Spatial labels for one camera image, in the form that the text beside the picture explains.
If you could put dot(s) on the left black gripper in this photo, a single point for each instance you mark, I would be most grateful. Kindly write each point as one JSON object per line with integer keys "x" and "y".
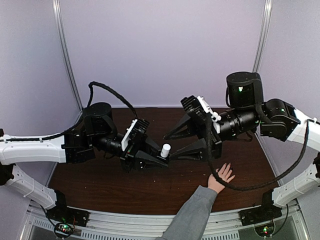
{"x": 128, "y": 157}

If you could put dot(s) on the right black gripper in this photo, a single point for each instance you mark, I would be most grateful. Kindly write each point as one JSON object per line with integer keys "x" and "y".
{"x": 200, "y": 129}

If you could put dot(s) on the white cap with black brush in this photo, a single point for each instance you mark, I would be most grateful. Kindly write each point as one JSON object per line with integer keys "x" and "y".
{"x": 165, "y": 150}

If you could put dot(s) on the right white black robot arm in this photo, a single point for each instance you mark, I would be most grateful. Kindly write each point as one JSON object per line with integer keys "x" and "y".
{"x": 247, "y": 112}

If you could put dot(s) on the grey sleeved forearm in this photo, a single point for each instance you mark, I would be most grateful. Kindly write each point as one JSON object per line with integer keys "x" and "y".
{"x": 191, "y": 220}

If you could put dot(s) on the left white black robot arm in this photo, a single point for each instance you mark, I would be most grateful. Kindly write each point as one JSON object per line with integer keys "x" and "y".
{"x": 77, "y": 145}

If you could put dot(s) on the person's bare hand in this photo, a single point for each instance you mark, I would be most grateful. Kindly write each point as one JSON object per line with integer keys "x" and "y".
{"x": 225, "y": 173}

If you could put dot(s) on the left round controller board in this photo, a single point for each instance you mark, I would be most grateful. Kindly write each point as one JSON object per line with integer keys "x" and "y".
{"x": 63, "y": 230}

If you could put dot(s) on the round controller board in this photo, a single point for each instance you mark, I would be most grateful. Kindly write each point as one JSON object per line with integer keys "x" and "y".
{"x": 63, "y": 230}
{"x": 264, "y": 230}

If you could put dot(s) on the right round controller board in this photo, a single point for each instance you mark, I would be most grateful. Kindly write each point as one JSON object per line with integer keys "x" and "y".
{"x": 264, "y": 230}

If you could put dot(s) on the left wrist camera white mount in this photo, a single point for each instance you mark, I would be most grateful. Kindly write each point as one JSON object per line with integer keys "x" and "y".
{"x": 134, "y": 133}

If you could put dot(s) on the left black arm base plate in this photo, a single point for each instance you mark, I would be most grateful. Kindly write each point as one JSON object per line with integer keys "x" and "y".
{"x": 70, "y": 216}

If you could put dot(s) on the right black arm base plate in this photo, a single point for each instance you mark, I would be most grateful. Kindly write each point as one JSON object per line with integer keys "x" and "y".
{"x": 259, "y": 214}

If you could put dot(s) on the aluminium front frame rail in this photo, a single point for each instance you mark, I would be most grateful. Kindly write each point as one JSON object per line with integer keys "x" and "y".
{"x": 225, "y": 225}

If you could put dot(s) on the right aluminium corner post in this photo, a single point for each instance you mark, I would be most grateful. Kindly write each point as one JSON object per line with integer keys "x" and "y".
{"x": 264, "y": 30}

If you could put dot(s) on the aluminium corner post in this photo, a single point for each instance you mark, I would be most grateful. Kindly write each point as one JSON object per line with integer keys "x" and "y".
{"x": 65, "y": 53}
{"x": 264, "y": 30}

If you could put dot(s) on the left aluminium corner post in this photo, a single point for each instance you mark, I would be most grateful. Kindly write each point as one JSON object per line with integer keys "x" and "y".
{"x": 65, "y": 53}

